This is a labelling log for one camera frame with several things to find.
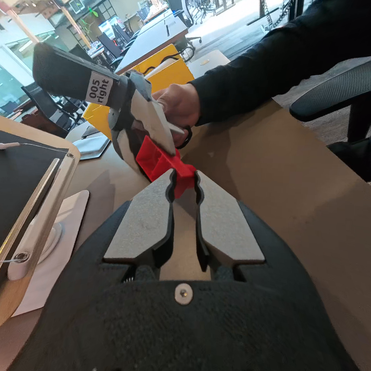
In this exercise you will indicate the grey flat tray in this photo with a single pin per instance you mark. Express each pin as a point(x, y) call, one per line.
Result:
point(89, 146)

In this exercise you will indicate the black wooden book stand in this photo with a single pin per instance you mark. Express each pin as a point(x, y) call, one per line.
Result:
point(23, 179)

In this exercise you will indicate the person's right hand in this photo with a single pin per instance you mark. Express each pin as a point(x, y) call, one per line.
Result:
point(182, 107)

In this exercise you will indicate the yellow plastic bin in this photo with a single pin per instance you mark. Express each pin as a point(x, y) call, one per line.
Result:
point(176, 76)

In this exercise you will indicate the red toy building block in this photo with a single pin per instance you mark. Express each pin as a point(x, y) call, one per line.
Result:
point(156, 162)

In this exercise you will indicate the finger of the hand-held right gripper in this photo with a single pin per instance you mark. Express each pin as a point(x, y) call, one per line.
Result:
point(150, 118)
point(124, 145)

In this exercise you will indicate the row of black office chairs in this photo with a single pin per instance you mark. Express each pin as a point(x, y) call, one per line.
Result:
point(116, 43)

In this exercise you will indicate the long white table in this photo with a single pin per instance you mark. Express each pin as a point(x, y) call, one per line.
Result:
point(156, 37)

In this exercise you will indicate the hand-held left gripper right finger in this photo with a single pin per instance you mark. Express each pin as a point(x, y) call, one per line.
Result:
point(229, 229)

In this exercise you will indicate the black mesh office chair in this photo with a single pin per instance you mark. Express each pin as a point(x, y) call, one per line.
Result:
point(327, 87)

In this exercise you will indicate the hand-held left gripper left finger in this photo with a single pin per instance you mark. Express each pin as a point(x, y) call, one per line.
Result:
point(142, 229)

